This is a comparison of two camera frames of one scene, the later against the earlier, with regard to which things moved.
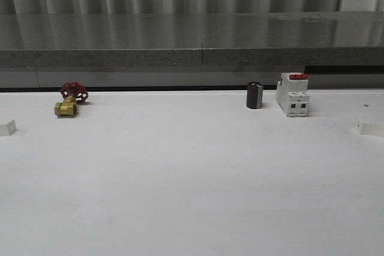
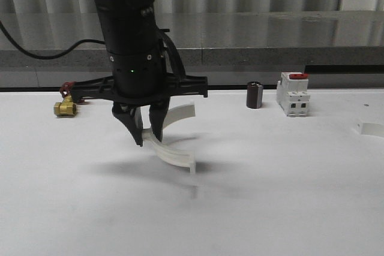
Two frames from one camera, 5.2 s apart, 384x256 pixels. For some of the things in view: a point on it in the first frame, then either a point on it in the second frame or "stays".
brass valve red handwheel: (72, 92) stays
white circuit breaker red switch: (292, 94) stays
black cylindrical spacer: (254, 95) stays
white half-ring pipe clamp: (8, 129) -> (171, 116)
